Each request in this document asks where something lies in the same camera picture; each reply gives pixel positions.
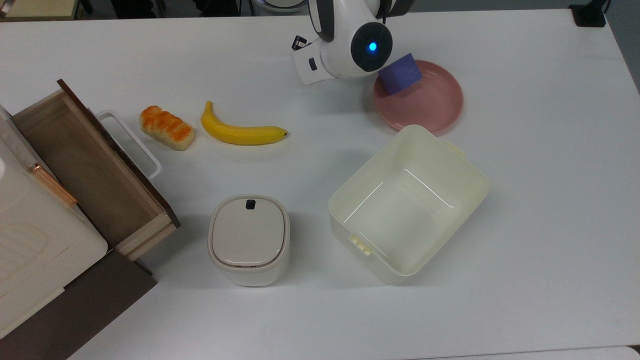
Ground yellow toy banana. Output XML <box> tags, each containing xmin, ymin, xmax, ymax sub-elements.
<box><xmin>200</xmin><ymin>100</ymin><xmax>289</xmax><ymax>146</ymax></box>

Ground orange glazed toy bread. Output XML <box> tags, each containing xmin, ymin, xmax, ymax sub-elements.
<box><xmin>139</xmin><ymin>105</ymin><xmax>196</xmax><ymax>151</ymax></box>

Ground cream open plastic bin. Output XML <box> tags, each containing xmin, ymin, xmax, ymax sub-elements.
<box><xmin>328</xmin><ymin>124</ymin><xmax>491</xmax><ymax>286</ymax></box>

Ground small beige lidded trash can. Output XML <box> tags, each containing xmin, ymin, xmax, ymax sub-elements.
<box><xmin>207</xmin><ymin>194</ymin><xmax>291</xmax><ymax>287</ymax></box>

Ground purple cube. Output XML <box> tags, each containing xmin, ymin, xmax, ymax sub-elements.
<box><xmin>378</xmin><ymin>53</ymin><xmax>423</xmax><ymax>96</ymax></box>

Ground pink plate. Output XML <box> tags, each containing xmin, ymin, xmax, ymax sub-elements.
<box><xmin>373</xmin><ymin>60</ymin><xmax>464</xmax><ymax>135</ymax></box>

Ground orange latch on storage box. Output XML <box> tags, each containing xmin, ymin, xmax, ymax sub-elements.
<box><xmin>31</xmin><ymin>163</ymin><xmax>79</xmax><ymax>207</ymax></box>

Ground dark wood cabinet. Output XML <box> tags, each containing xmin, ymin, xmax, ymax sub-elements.
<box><xmin>0</xmin><ymin>250</ymin><xmax>158</xmax><ymax>360</ymax></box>

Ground white cabinet unit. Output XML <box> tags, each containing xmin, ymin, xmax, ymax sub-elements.
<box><xmin>0</xmin><ymin>105</ymin><xmax>109</xmax><ymax>341</ymax></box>

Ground black table clamp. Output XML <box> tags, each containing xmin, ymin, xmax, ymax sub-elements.
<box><xmin>569</xmin><ymin>0</ymin><xmax>609</xmax><ymax>28</ymax></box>

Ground tan wooden side table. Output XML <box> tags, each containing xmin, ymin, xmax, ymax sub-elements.
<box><xmin>0</xmin><ymin>0</ymin><xmax>82</xmax><ymax>22</ymax></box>

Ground wooden drawer with white handle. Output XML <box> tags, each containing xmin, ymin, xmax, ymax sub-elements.
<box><xmin>11</xmin><ymin>78</ymin><xmax>182</xmax><ymax>262</ymax></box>

